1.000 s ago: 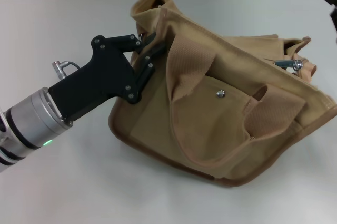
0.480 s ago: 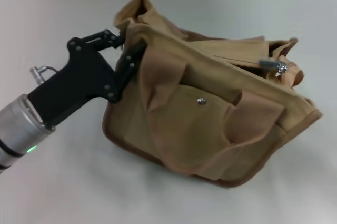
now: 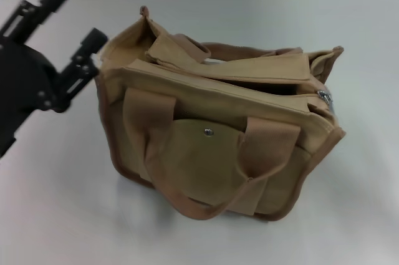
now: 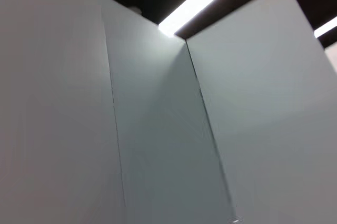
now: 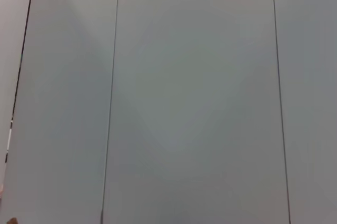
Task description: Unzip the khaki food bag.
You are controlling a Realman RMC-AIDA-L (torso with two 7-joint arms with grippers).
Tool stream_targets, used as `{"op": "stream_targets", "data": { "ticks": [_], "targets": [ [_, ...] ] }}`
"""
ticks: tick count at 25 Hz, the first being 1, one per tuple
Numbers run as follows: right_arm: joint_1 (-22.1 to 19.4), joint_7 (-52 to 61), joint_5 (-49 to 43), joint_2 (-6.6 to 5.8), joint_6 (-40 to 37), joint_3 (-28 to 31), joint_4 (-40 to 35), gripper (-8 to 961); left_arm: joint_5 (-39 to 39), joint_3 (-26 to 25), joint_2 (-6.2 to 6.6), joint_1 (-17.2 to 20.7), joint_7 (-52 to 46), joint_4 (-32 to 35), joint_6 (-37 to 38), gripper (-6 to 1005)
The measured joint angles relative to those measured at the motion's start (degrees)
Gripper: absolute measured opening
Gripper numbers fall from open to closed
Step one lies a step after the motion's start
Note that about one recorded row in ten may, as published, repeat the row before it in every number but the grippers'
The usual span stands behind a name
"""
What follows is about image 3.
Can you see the khaki canvas food bag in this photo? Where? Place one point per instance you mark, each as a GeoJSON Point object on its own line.
{"type": "Point", "coordinates": [202, 159]}

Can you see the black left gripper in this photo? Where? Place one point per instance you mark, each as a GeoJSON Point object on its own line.
{"type": "Point", "coordinates": [22, 90]}

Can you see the silver metal zipper pull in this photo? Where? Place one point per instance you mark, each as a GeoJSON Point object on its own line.
{"type": "Point", "coordinates": [324, 96]}

